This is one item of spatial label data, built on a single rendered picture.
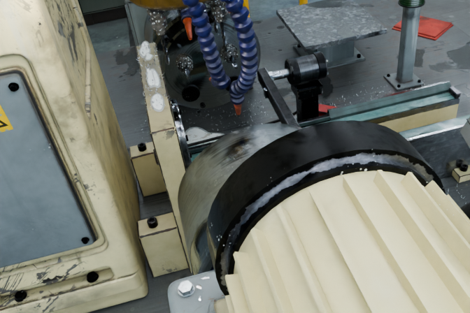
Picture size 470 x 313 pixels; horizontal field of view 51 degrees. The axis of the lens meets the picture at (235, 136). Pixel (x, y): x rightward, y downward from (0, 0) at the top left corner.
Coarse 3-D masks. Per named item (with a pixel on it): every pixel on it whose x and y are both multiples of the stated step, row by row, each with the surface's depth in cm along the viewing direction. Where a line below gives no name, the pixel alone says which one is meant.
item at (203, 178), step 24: (216, 144) 69; (240, 144) 66; (264, 144) 66; (192, 168) 69; (216, 168) 65; (192, 192) 67; (216, 192) 63; (192, 216) 65; (192, 240) 64; (192, 264) 63
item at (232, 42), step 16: (176, 16) 103; (208, 16) 104; (144, 32) 119; (176, 32) 104; (192, 32) 105; (160, 48) 106; (176, 48) 106; (192, 48) 107; (224, 48) 108; (176, 64) 107; (192, 64) 106; (224, 64) 111; (240, 64) 112; (176, 80) 111; (192, 80) 112; (208, 80) 113; (176, 96) 114; (192, 96) 113; (208, 96) 115; (224, 96) 116
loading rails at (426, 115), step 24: (384, 96) 110; (408, 96) 110; (432, 96) 111; (456, 96) 109; (312, 120) 107; (336, 120) 108; (360, 120) 107; (384, 120) 108; (408, 120) 110; (432, 120) 111; (456, 120) 103; (432, 144) 100; (456, 144) 101; (432, 168) 104; (456, 168) 106
